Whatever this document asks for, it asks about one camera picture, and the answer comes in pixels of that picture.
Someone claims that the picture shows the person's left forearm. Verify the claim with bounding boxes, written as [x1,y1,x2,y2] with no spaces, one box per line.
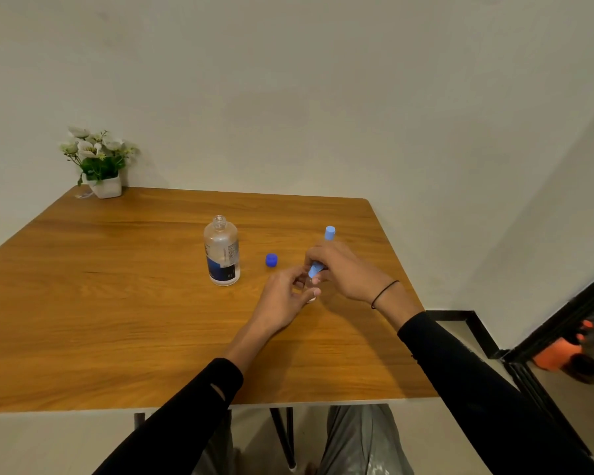
[94,316,278,475]

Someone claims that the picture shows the person's right forearm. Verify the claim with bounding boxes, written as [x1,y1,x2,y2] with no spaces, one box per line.
[374,286,594,475]

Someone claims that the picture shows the black door frame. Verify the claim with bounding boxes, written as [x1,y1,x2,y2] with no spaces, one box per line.
[425,264,594,459]

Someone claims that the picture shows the black wrist band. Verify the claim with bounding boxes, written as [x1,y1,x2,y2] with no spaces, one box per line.
[370,280,401,310]

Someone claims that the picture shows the person's right hand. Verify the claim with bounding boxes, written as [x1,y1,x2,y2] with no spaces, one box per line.
[304,240,402,305]

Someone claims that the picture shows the orange and black machine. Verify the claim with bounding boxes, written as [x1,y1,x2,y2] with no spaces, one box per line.
[532,319,594,384]

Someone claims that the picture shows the grey trousers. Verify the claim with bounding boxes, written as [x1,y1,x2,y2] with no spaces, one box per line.
[193,404,414,475]

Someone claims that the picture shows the large clear bottle blue label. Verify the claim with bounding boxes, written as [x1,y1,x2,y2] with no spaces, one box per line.
[203,214,242,287]

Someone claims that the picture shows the person's left hand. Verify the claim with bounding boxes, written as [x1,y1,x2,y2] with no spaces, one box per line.
[247,264,323,338]

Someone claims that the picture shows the white flowers in white pot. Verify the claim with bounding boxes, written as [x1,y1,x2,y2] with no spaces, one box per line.
[59,126,139,199]

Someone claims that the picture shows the small clear vial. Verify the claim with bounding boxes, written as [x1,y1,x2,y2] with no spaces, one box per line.
[294,271,319,303]

